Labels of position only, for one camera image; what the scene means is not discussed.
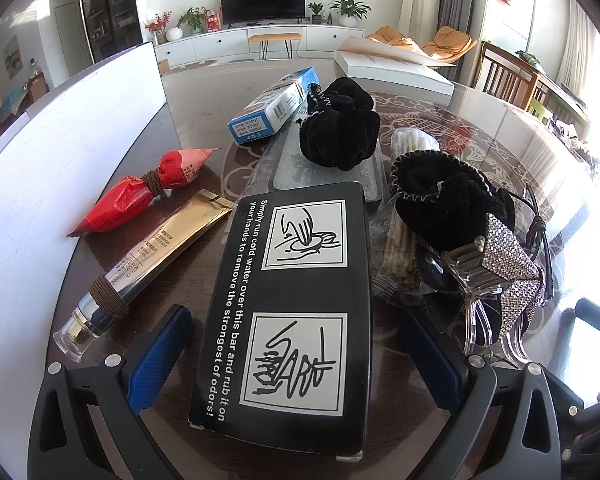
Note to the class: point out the thin elastic hair band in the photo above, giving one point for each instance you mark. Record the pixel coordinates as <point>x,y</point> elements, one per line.
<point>539,230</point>

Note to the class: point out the black pouch with trim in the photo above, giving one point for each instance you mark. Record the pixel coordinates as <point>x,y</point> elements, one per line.
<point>445,195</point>

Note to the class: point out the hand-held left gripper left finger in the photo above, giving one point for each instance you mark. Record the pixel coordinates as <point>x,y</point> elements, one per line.
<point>157,355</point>

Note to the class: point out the bushy green potted plant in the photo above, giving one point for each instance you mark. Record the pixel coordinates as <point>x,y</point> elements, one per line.
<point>192,19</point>

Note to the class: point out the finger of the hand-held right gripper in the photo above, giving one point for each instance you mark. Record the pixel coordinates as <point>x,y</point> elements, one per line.
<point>597,316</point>

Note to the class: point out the white cardboard storage box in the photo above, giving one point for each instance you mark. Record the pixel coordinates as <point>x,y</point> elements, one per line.
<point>40,185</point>

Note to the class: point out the small potted plant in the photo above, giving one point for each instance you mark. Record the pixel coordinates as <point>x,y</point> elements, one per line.
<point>316,12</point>

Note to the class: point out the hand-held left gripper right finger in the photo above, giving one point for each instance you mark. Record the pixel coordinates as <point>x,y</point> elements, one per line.
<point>432,360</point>

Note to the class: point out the black velvet scrunchie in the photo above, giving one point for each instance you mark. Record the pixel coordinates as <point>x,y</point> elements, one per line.
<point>340,130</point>

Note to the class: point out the red flower arrangement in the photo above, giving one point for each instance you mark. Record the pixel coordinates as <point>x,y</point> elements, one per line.
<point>157,25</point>

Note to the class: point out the black television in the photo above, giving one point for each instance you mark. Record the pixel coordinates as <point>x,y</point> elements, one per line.
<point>262,2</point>

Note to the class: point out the wooden bench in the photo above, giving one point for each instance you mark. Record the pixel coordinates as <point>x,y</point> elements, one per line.
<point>510,70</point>

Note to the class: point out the red gift box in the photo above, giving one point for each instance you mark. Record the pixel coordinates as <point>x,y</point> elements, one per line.
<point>212,21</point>

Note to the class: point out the orange lounge chair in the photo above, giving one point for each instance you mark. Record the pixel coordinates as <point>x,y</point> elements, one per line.
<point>450,40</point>

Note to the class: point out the grey folded cloth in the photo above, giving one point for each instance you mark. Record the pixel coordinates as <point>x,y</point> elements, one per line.
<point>530,58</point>

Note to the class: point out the wall painting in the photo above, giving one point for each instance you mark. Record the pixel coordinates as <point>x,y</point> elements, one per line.
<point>11,53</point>

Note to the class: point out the rhinestone bow hair clip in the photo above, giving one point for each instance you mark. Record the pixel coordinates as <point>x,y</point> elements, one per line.
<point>505,260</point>

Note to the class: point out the white television cabinet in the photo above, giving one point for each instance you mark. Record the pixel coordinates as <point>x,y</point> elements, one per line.
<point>215,45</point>

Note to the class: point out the green plastic stool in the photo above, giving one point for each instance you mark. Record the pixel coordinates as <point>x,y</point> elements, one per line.
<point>540,110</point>

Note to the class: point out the gold cosmetic tube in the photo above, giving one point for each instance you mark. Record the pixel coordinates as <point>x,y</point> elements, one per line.
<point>170,240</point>

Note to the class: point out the tan stool with black legs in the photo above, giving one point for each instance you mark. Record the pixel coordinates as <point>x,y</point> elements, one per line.
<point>274,36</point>

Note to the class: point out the light window curtain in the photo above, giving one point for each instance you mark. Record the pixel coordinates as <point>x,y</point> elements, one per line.
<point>580,45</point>

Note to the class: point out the red foil packet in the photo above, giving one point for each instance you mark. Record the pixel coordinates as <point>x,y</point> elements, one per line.
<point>110,205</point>

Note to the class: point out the cotton swab pack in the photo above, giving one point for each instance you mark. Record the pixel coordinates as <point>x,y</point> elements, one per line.
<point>405,142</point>

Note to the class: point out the black printed box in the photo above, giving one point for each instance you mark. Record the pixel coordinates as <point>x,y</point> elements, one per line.
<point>300,285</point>

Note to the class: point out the thick white book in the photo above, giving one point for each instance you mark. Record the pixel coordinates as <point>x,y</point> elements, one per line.
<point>390,72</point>

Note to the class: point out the dark glass display cabinet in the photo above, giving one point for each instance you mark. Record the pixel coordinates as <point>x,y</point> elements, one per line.
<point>110,10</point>

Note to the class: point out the dining table with blue cloth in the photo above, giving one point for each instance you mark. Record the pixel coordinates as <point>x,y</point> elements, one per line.
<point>12,102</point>

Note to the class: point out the large green potted plant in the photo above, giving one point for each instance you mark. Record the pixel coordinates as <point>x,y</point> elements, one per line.
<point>349,7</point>

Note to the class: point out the pile of small items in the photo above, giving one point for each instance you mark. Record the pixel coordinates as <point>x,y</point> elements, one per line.
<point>572,137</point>

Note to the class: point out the round white vase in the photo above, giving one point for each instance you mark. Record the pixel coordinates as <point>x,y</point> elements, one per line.
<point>174,33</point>

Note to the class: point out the blue and white carton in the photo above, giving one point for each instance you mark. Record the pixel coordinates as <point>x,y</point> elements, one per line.
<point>270,110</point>

